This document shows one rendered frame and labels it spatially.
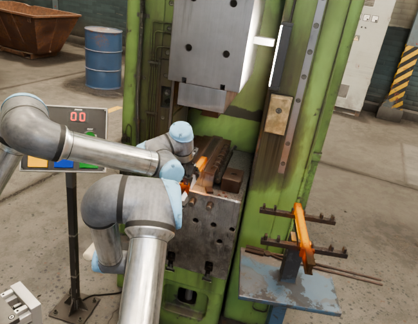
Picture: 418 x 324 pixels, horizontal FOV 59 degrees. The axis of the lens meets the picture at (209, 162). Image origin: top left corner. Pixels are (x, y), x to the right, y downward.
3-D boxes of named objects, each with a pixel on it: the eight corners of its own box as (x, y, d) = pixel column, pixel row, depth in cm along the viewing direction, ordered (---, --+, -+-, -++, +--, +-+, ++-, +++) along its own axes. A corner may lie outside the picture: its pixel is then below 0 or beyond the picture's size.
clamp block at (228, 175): (238, 194, 164) (240, 181, 162) (219, 189, 166) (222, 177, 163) (242, 182, 175) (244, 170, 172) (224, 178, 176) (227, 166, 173)
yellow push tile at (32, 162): (47, 167, 152) (48, 149, 152) (27, 166, 150) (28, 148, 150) (48, 167, 153) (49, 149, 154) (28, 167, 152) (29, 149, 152)
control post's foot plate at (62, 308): (82, 328, 198) (82, 316, 194) (45, 316, 201) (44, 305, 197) (102, 299, 217) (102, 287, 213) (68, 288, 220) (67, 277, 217)
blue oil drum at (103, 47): (106, 92, 578) (107, 33, 540) (76, 84, 597) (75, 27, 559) (128, 85, 628) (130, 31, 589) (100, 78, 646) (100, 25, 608)
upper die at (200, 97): (223, 113, 151) (226, 90, 147) (177, 104, 154) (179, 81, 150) (239, 90, 188) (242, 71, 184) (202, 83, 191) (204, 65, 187)
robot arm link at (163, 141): (141, 155, 112) (174, 143, 115) (132, 141, 121) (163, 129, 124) (148, 176, 116) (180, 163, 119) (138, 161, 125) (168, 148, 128)
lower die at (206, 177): (211, 188, 166) (214, 171, 163) (170, 178, 169) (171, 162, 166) (229, 153, 203) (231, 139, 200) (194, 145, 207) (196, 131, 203)
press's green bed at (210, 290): (213, 345, 199) (225, 279, 178) (147, 325, 204) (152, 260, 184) (231, 276, 248) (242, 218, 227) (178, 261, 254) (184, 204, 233)
